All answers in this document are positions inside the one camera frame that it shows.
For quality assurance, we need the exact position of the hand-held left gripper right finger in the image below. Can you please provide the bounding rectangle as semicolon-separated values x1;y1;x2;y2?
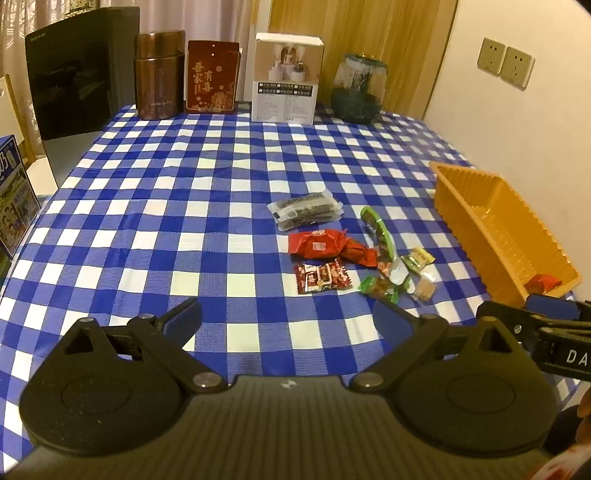
350;300;519;394

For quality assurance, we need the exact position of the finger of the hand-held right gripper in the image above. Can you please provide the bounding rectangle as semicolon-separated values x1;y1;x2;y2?
525;294;591;324
477;301;548;343

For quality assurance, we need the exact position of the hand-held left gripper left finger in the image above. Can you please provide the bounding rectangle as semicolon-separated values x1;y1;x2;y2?
61;298;229;394

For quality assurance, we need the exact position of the red snack wrapper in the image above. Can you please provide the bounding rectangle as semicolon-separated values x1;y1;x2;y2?
531;274;563;293

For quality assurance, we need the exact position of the red white snack packet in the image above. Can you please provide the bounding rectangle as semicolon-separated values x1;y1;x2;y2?
294;259;353;294

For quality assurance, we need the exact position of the green-edged white snack packet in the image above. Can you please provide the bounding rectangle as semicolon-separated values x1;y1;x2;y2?
361;206;397;260

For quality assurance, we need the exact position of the orange plastic tray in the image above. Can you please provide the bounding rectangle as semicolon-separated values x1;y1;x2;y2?
428;161;581;308

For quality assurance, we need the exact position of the large red snack packet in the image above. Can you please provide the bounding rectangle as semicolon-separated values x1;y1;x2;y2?
288;229;348;260

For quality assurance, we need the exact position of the person's right hand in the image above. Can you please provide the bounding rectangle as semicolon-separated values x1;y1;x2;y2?
573;390;591;446

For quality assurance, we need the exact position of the small green snack packet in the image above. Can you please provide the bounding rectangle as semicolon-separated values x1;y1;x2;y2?
359;275;400;304

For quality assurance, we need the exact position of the clear brown biscuit packet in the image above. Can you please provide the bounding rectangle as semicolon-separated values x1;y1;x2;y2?
411;272;439;304

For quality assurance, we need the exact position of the white orange snack packet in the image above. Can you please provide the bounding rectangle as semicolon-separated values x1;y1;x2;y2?
378;257;412;293

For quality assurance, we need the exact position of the yellow green candy packet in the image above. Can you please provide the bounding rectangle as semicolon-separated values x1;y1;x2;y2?
401;247;437;271

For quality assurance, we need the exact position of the dark red wrapped candy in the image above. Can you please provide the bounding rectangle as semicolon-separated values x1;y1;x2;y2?
341;239;380;268

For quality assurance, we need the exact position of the blue white checked tablecloth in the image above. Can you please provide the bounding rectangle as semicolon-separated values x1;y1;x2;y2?
0;104;583;462

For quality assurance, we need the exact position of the dark seaweed snack packet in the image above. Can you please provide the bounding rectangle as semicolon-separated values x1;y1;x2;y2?
267;191;345;232

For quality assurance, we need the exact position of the blue printed carton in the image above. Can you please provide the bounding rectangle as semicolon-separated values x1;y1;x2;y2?
0;135;42;260

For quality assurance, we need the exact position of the green glass jar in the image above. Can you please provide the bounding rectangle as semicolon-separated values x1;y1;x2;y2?
329;52;388;124

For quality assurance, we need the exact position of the brown tin canister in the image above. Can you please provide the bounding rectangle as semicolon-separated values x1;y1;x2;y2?
133;30;187;121

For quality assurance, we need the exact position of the red printed tin box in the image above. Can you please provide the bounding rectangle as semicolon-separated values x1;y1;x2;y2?
185;40;242;113

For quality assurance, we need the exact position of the white cardboard box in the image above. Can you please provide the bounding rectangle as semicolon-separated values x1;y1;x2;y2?
251;32;325;126

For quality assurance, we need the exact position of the black monitor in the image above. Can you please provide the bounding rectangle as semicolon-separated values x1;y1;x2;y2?
25;6;141;160

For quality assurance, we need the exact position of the yellow curtain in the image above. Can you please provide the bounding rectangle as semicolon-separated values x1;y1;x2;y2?
269;0;459;121

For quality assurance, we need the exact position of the pink sheer curtain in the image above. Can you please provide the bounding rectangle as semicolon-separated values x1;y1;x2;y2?
0;0;273;100

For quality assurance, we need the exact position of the beige wall socket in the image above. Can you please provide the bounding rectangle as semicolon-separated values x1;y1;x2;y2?
477;37;509;75
501;45;537;90

